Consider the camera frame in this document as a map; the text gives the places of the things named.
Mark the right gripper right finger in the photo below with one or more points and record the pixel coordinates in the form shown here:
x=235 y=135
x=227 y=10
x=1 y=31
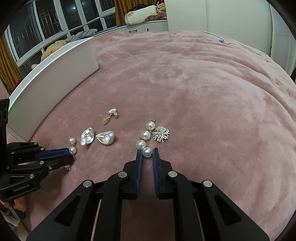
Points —
x=201 y=210

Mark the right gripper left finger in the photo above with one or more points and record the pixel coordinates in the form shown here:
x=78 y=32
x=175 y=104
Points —
x=93 y=210

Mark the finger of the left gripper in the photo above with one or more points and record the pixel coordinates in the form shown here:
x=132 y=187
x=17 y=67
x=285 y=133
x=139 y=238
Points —
x=53 y=162
x=52 y=153

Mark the silver baroque earring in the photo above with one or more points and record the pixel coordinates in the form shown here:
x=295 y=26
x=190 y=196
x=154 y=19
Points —
x=106 y=138
x=87 y=137

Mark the small gold pearl earring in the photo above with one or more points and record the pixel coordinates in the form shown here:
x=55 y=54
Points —
x=111 y=112

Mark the large pearl strand earring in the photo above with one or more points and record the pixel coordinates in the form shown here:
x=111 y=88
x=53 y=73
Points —
x=145 y=136

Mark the silver flower brooch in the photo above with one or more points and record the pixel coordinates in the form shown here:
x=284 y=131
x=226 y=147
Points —
x=160 y=134

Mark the left hand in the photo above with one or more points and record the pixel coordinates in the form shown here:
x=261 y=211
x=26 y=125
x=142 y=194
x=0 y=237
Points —
x=19 y=204

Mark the white storage box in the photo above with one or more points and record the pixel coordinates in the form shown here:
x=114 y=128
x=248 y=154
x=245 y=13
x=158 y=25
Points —
x=47 y=85

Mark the left mustard curtain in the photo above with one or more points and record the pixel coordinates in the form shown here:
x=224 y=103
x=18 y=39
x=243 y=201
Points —
x=11 y=75

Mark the pink plush bed blanket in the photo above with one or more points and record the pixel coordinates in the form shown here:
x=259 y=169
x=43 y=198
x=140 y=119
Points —
x=230 y=113

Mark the yellow plush blanket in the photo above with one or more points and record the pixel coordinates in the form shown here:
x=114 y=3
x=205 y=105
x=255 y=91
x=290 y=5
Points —
x=52 y=49

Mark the grey clothing pile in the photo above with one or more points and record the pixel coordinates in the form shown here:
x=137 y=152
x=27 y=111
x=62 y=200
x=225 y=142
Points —
x=82 y=35

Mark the window with white frames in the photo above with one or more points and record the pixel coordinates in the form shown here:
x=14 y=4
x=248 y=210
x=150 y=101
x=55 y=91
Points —
x=40 y=23

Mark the mustard yellow curtain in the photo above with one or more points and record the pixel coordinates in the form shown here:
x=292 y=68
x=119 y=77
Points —
x=123 y=7

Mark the white window bench cabinets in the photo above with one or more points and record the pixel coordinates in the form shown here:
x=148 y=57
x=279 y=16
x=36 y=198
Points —
x=151 y=26

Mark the rolled cream floral blanket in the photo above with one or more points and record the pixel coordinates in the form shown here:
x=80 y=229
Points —
x=141 y=15

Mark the white door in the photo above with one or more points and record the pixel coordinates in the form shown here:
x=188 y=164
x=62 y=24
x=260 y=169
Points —
x=282 y=44

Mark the pink clothing pile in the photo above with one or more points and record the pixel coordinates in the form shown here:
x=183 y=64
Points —
x=161 y=9

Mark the white wardrobe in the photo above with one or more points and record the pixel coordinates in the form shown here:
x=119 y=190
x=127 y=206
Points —
x=248 y=22

